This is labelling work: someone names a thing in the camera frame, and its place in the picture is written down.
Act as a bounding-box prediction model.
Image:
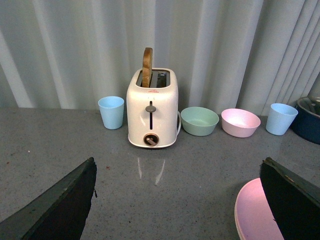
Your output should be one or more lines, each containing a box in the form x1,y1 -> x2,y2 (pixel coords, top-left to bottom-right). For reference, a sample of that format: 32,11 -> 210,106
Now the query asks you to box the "glass pot lid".
297,96 -> 320,117

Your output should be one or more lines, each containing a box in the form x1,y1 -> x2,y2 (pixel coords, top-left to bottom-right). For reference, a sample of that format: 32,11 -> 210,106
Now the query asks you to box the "green bowl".
180,106 -> 220,137

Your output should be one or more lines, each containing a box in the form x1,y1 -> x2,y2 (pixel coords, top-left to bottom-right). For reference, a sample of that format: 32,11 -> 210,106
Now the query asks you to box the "light blue cup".
98,96 -> 125,130
266,103 -> 298,136

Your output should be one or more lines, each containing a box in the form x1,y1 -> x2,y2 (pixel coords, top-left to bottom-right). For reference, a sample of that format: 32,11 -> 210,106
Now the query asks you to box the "pink bowl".
221,108 -> 261,138

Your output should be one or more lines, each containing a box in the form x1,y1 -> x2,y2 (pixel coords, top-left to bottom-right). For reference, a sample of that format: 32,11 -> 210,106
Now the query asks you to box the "white toaster power cord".
175,110 -> 182,137

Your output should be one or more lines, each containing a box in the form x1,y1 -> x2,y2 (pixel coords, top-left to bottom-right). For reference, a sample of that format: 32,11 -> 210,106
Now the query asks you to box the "light blue cup left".
98,96 -> 125,130

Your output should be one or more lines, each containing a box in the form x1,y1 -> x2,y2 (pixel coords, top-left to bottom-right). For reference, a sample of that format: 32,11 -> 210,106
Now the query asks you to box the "dark blue saucepan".
290,101 -> 320,145

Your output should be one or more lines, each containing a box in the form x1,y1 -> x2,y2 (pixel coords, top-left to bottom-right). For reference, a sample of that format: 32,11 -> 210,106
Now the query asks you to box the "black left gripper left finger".
0,157 -> 97,240

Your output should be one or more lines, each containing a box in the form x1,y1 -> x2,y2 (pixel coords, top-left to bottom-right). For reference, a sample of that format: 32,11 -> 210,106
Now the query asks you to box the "pink plate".
234,178 -> 284,240

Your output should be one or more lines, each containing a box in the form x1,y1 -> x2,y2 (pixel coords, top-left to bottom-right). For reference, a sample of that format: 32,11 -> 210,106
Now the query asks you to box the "light blue cup right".
266,103 -> 298,136

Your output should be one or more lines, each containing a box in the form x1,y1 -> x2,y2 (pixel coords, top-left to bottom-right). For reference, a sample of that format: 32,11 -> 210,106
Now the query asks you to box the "cream two-slot toaster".
126,68 -> 181,149

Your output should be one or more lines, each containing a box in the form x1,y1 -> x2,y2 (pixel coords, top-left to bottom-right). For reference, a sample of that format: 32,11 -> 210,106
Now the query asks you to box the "grey curtain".
0,0 -> 320,116

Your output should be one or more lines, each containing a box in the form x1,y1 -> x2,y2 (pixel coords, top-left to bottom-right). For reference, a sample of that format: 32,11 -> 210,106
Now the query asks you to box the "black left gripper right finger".
259,157 -> 320,240

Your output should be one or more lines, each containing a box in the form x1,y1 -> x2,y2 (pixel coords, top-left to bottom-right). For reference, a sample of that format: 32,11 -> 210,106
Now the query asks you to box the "brown bread slice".
142,47 -> 153,88

